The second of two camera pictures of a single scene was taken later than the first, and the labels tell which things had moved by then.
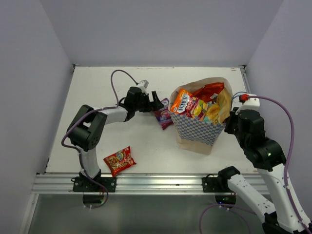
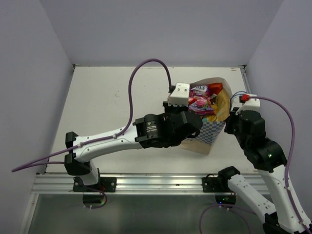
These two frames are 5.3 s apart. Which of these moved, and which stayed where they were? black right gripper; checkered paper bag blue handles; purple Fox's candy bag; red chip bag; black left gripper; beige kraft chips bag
Moved: purple Fox's candy bag; black left gripper
Stayed: red chip bag; checkered paper bag blue handles; beige kraft chips bag; black right gripper
